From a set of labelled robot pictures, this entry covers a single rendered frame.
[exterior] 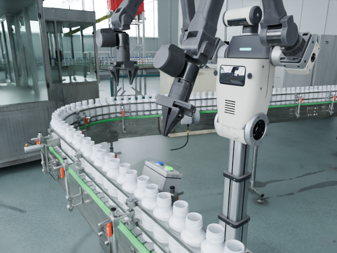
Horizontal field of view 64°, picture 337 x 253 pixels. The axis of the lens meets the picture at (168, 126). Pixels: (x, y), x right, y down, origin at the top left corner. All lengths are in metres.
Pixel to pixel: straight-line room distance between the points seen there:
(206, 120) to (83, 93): 3.87
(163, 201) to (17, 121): 3.21
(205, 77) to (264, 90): 3.77
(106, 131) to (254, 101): 1.35
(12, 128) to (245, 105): 3.10
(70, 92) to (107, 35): 4.82
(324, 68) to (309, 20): 6.77
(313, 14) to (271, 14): 12.90
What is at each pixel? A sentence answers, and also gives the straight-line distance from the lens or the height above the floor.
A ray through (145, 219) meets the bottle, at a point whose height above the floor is 1.08.
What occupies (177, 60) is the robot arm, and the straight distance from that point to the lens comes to 0.68.
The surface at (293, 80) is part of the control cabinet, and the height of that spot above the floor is 0.88.
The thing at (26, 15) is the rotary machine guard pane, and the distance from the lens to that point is 3.77.
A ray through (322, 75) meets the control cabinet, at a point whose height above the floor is 0.98.
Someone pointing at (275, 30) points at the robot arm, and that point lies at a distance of 1.02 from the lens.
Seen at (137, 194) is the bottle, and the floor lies 1.12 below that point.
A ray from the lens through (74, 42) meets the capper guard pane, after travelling 5.88.
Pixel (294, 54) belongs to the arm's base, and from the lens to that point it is 1.12.
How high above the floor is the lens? 1.53
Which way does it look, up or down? 16 degrees down
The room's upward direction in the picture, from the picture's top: straight up
